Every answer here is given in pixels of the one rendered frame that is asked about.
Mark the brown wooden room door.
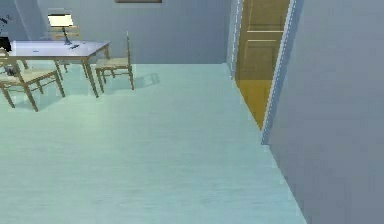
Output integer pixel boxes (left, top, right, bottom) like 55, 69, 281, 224
235, 0, 292, 81

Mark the grey top wooden table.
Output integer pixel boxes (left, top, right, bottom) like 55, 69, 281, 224
0, 40, 112, 99

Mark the table lamp pale shade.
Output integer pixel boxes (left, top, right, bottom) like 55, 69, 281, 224
47, 13, 81, 50

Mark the black plant pot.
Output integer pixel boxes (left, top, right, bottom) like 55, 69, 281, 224
0, 15, 13, 53

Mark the brown framed wall picture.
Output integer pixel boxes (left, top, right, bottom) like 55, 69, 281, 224
114, 0, 163, 4

